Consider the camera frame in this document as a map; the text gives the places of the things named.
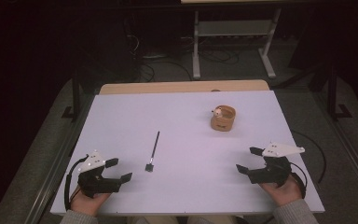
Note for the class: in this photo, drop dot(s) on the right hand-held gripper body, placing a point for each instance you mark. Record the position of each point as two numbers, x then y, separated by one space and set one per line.
273 172

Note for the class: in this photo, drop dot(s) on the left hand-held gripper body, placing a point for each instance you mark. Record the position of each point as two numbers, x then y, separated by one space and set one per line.
98 183

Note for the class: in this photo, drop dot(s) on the black pen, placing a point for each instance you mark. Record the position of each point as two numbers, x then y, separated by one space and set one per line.
154 149

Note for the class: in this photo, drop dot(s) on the wooden pen holder with figurine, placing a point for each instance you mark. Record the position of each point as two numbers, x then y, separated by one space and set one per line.
222 124

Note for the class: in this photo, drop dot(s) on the person's right hand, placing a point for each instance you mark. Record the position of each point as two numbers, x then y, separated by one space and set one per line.
284 193

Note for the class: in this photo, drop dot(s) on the person's left hand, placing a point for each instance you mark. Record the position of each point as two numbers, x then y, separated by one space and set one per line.
87 203

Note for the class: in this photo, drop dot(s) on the white table board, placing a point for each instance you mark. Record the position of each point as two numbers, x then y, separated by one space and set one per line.
183 186

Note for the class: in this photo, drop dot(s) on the black metal stand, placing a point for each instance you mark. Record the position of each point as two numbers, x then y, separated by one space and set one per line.
76 96
332 93

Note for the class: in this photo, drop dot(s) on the wooden table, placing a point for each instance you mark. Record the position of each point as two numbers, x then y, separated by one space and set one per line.
167 87

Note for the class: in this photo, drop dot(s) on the white-framed desk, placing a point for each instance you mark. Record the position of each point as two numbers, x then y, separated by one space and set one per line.
233 28

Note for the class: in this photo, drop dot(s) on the aluminium floor rail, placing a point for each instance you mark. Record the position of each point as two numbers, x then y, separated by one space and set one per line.
354 161
52 174

